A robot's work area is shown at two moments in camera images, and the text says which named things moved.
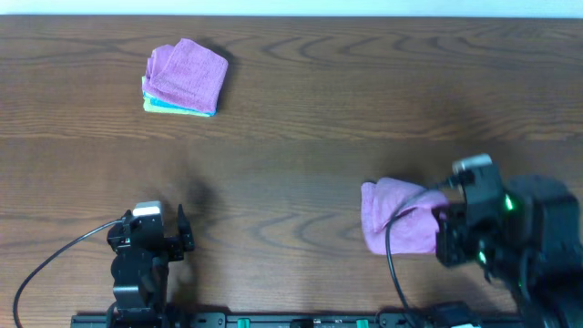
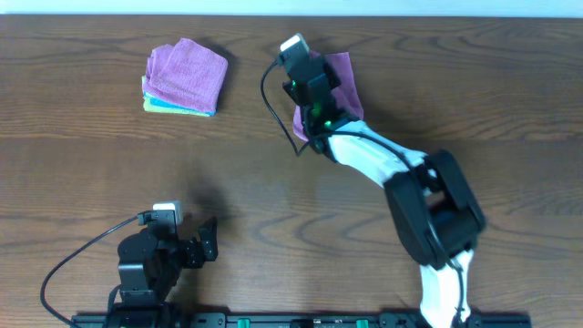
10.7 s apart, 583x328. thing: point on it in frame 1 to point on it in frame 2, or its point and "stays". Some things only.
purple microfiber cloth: (415, 228) to (346, 93)
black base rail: (296, 321) stays
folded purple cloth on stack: (186, 74) stays
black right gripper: (449, 230) to (332, 80)
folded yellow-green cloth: (148, 106) stays
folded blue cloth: (166, 104) stays
